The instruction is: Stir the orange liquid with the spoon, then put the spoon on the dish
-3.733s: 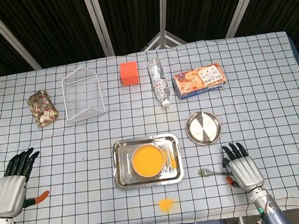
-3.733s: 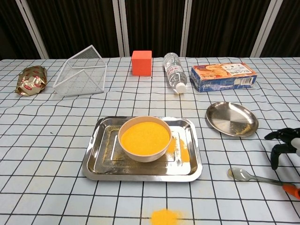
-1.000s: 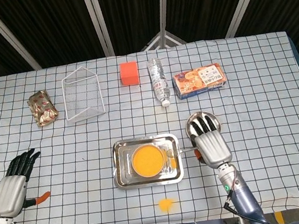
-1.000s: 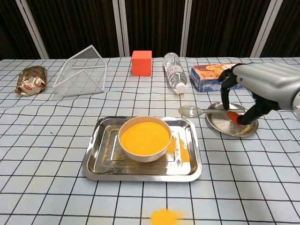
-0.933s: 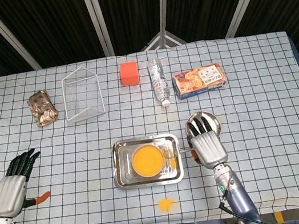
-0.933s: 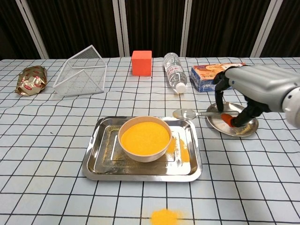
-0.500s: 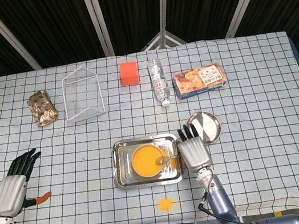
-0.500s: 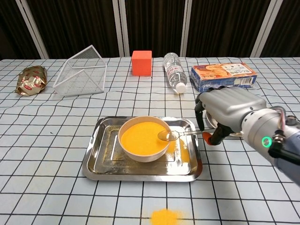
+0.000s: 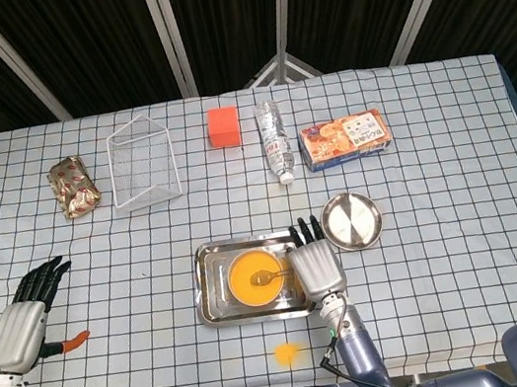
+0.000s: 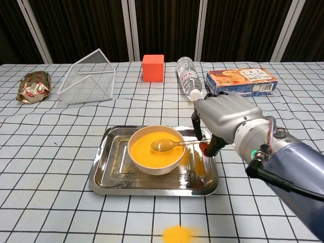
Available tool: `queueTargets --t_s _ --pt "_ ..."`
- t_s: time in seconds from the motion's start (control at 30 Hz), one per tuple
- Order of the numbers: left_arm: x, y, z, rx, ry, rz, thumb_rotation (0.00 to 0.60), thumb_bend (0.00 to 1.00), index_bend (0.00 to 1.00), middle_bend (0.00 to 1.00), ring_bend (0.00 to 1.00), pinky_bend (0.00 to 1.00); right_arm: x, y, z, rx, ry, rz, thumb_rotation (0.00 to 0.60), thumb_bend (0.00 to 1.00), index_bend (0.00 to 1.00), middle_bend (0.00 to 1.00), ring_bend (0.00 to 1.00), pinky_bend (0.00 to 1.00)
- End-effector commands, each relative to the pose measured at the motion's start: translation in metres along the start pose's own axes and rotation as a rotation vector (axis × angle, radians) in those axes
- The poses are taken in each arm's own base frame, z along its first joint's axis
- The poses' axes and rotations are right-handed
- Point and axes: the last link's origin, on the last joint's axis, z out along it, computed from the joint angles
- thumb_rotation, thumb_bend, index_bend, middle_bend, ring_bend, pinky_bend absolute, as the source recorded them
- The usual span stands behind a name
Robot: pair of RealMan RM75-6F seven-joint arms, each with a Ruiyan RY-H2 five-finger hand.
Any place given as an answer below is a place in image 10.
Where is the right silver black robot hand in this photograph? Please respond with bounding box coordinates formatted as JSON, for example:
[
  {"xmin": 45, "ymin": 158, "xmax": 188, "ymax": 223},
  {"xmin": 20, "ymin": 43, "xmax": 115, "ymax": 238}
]
[{"xmin": 191, "ymin": 92, "xmax": 264, "ymax": 156}]

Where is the metal spoon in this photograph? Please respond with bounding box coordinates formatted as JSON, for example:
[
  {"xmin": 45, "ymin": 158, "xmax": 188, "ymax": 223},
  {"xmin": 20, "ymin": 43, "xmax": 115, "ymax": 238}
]
[{"xmin": 150, "ymin": 138, "xmax": 212, "ymax": 153}]

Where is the white round bowl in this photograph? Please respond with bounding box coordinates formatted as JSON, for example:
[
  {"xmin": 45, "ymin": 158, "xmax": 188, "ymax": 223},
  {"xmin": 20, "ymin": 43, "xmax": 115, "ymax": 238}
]
[{"xmin": 127, "ymin": 125, "xmax": 186, "ymax": 176}]

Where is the orange-yellow liquid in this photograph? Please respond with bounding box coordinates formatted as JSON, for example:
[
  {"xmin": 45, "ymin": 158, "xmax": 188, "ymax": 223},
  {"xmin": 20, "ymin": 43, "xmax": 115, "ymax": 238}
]
[{"xmin": 130, "ymin": 131, "xmax": 184, "ymax": 169}]

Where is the rectangular stainless steel tray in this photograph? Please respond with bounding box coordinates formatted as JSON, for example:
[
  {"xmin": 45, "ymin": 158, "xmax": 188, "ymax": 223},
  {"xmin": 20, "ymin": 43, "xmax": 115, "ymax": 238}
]
[{"xmin": 88, "ymin": 126, "xmax": 219, "ymax": 197}]

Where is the yellow powder pile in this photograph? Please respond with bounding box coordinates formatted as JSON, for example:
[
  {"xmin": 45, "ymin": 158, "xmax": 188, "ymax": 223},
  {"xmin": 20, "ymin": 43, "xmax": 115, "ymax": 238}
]
[{"xmin": 161, "ymin": 224, "xmax": 200, "ymax": 243}]

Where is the orange and blue cardboard box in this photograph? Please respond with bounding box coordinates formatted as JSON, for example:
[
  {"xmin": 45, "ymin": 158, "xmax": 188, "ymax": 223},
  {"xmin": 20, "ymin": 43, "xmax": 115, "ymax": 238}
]
[{"xmin": 205, "ymin": 67, "xmax": 278, "ymax": 98}]

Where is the clear plastic water bottle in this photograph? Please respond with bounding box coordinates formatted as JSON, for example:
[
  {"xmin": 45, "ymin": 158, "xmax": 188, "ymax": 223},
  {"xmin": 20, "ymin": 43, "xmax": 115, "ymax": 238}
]
[{"xmin": 176, "ymin": 56, "xmax": 203, "ymax": 101}]

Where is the orange foam cube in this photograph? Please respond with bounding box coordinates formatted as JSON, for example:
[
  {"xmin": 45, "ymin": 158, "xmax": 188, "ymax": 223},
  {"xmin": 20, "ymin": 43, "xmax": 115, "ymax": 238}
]
[{"xmin": 141, "ymin": 54, "xmax": 165, "ymax": 83}]

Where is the black folding partition screen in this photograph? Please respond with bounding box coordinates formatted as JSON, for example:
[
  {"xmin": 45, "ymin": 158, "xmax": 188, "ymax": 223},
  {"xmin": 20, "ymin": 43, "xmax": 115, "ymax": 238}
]
[{"xmin": 0, "ymin": 0, "xmax": 324, "ymax": 64}]

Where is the gold foil snack bag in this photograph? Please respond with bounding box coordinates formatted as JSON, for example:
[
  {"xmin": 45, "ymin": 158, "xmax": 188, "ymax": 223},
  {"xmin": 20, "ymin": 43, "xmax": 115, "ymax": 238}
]
[{"xmin": 16, "ymin": 70, "xmax": 52, "ymax": 104}]

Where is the black cable with plug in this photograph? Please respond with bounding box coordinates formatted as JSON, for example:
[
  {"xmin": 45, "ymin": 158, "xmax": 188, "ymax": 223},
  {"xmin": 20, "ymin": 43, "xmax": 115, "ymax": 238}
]
[{"xmin": 246, "ymin": 161, "xmax": 324, "ymax": 201}]

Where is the white wire mesh basket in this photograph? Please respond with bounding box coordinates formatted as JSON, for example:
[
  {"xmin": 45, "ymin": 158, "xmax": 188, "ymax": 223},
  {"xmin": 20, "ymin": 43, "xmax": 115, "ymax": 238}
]
[{"xmin": 57, "ymin": 48, "xmax": 116, "ymax": 105}]

